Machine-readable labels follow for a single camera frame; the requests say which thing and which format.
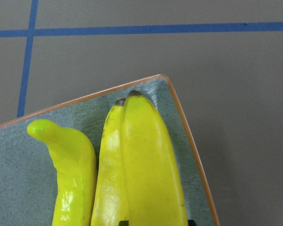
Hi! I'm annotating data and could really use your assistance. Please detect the yellow banana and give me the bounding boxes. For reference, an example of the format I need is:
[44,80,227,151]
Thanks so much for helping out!
[121,90,188,226]
[91,98,129,226]
[27,119,97,226]

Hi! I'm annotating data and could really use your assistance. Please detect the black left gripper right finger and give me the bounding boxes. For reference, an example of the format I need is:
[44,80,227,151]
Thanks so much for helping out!
[188,219,196,226]

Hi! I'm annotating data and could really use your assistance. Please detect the grey square plate orange rim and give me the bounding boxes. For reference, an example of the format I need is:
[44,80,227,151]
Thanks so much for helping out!
[0,74,219,226]

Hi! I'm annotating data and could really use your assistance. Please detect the brown paper table cover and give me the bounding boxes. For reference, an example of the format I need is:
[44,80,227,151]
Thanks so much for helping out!
[0,0,283,226]

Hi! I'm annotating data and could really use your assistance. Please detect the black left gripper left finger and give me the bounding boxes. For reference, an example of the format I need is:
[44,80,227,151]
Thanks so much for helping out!
[118,220,129,226]

